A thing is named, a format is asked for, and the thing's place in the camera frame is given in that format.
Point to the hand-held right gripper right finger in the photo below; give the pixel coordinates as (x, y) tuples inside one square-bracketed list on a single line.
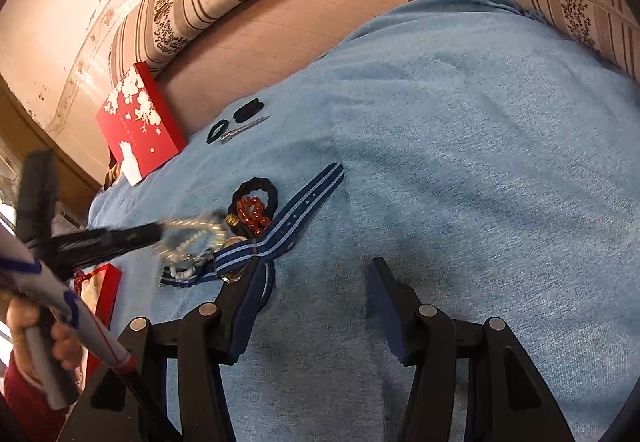
[(390, 317)]

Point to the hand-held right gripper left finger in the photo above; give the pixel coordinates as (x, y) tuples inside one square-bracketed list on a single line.
[(245, 312)]

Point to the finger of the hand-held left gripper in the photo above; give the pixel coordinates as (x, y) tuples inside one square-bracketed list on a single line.
[(110, 242)]

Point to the red cardboard box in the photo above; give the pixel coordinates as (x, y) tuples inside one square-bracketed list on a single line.
[(109, 284)]

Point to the person's left forearm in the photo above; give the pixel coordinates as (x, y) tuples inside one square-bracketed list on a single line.
[(25, 407)]

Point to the person's left hand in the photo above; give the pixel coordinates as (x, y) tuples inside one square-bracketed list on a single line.
[(67, 347)]

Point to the brown patterned cloth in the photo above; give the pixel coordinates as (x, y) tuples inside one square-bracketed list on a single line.
[(112, 174)]

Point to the red cat print box lid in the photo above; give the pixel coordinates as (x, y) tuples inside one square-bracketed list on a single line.
[(145, 131)]

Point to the silver hair clip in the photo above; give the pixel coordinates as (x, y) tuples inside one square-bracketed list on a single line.
[(245, 126)]

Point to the blue blanket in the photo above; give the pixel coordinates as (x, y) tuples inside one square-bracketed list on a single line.
[(450, 146)]

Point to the black hair clip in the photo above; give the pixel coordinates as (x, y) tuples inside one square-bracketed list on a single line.
[(247, 110)]

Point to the pink sofa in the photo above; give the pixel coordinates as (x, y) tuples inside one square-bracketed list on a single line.
[(300, 21)]

